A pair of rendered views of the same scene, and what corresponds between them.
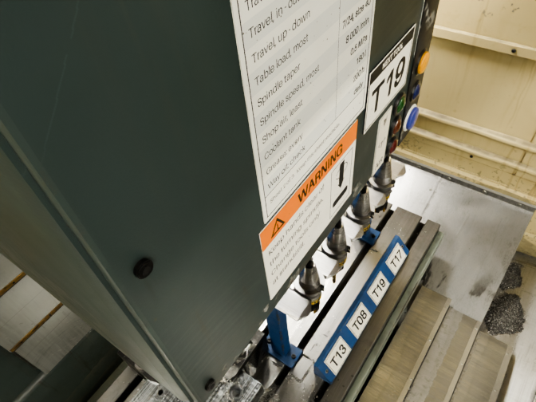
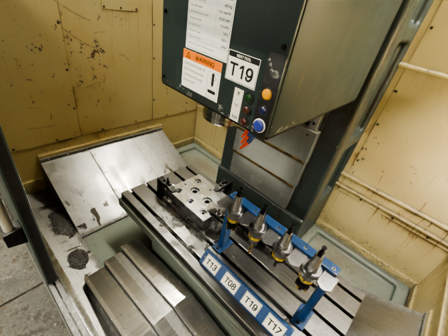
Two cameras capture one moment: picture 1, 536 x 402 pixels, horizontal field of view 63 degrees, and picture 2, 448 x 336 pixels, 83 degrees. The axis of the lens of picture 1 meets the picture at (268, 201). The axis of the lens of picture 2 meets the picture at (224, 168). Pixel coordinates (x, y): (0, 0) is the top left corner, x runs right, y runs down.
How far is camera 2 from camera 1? 0.85 m
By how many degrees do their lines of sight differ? 62
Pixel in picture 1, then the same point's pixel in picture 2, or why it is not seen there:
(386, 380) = (199, 316)
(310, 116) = (203, 29)
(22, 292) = not seen: hidden behind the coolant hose
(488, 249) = not seen: outside the picture
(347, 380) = (199, 271)
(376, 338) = (219, 297)
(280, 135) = (194, 22)
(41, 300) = (249, 149)
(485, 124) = not seen: outside the picture
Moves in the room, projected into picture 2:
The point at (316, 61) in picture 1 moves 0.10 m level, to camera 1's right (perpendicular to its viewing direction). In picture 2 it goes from (207, 12) to (203, 15)
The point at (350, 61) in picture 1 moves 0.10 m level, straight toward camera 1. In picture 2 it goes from (220, 29) to (183, 21)
